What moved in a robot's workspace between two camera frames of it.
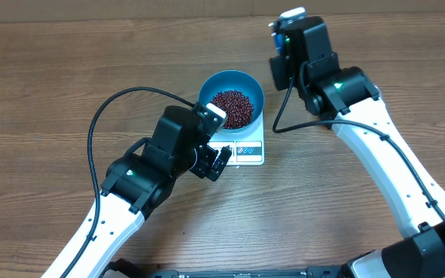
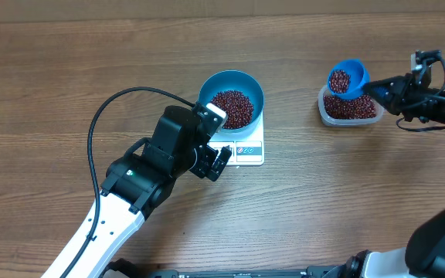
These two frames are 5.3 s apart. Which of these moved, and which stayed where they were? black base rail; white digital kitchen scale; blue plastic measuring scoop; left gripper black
Moved: blue plastic measuring scoop
Stayed: left gripper black; black base rail; white digital kitchen scale
